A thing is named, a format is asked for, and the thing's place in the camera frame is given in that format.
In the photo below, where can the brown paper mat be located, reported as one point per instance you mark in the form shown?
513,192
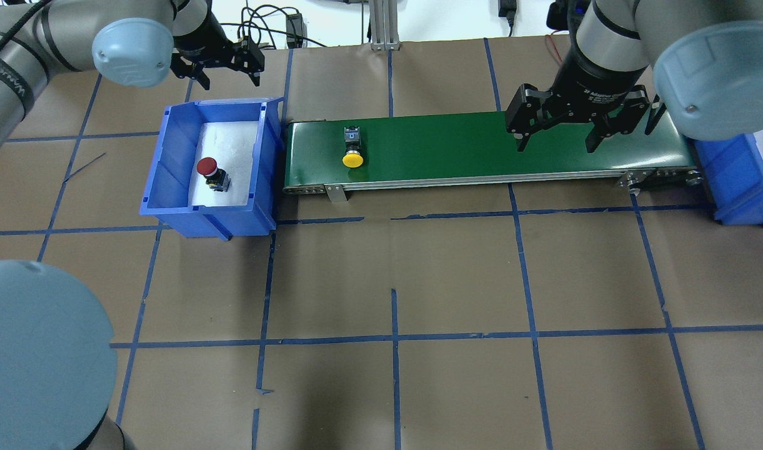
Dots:
562,315

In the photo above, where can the blue storage bin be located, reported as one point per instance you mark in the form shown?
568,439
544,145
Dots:
734,172
166,193

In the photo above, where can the yellow push button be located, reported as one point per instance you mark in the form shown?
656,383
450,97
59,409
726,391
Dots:
353,157

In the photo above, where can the aluminium frame post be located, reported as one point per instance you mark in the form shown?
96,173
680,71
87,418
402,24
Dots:
383,20

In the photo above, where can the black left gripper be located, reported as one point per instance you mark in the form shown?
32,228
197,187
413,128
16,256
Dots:
201,37

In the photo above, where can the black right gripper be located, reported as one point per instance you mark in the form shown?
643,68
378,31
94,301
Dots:
597,79

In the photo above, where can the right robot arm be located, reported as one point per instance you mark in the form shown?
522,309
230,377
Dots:
700,62

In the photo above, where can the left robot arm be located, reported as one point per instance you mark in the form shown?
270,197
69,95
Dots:
56,366

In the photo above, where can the black power adapter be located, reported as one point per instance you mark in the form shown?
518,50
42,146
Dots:
295,30

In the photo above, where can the green conveyor belt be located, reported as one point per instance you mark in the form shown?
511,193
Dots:
472,148

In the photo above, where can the blue right storage bin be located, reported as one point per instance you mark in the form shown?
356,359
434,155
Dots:
734,172

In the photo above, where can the red push button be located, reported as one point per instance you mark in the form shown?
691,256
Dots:
216,178

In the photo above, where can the blue left storage bin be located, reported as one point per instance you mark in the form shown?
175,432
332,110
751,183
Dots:
166,193

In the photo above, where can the white foam pad left bin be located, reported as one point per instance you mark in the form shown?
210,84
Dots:
231,144

